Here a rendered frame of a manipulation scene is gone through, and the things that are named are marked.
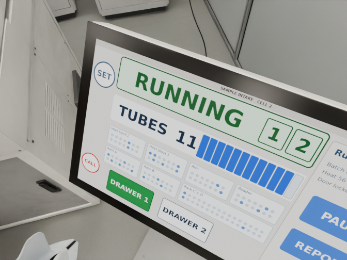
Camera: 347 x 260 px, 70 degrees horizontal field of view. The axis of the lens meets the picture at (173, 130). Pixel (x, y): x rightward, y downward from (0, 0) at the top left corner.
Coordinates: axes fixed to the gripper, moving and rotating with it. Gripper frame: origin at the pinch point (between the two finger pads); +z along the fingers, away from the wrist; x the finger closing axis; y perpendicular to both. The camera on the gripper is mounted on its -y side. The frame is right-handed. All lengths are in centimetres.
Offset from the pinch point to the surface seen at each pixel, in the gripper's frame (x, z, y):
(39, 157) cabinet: 41, 33, -22
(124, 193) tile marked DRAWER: 0.8, 14.7, -0.7
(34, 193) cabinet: 54, 43, -51
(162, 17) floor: 89, 200, 24
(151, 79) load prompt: 0.9, 14.7, 21.0
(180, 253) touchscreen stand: -10, 75, -75
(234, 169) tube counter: -14.9, 14.8, 13.1
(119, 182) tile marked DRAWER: 2.4, 14.7, 1.1
